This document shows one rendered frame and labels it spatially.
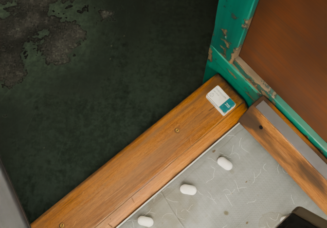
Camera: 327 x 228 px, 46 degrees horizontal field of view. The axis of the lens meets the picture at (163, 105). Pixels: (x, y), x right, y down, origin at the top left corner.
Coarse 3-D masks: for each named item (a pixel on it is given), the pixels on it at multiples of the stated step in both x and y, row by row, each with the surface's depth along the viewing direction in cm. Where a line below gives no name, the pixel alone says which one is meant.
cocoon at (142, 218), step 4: (140, 216) 81; (144, 216) 81; (140, 220) 80; (144, 220) 80; (148, 220) 80; (152, 220) 81; (140, 224) 81; (144, 224) 80; (148, 224) 80; (152, 224) 81
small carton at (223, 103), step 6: (216, 90) 86; (222, 90) 86; (210, 96) 86; (216, 96) 86; (222, 96) 86; (228, 96) 86; (216, 102) 86; (222, 102) 86; (228, 102) 86; (234, 102) 85; (216, 108) 87; (222, 108) 85; (228, 108) 85; (222, 114) 86
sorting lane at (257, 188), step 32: (256, 160) 86; (160, 192) 84; (224, 192) 84; (256, 192) 84; (288, 192) 83; (128, 224) 82; (160, 224) 82; (192, 224) 82; (224, 224) 82; (256, 224) 81
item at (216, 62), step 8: (208, 56) 90; (216, 56) 86; (208, 64) 93; (216, 64) 89; (224, 64) 85; (208, 72) 96; (216, 72) 92; (224, 72) 88; (232, 72) 84; (232, 80) 88; (240, 80) 83; (240, 88) 87; (248, 88) 83; (248, 96) 86; (256, 96) 82; (248, 104) 89
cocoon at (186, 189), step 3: (183, 186) 82; (186, 186) 82; (189, 186) 82; (192, 186) 83; (180, 189) 83; (183, 189) 82; (186, 189) 82; (189, 189) 82; (192, 189) 82; (195, 189) 82; (183, 192) 82; (186, 192) 82; (189, 192) 82; (192, 192) 82; (195, 192) 82
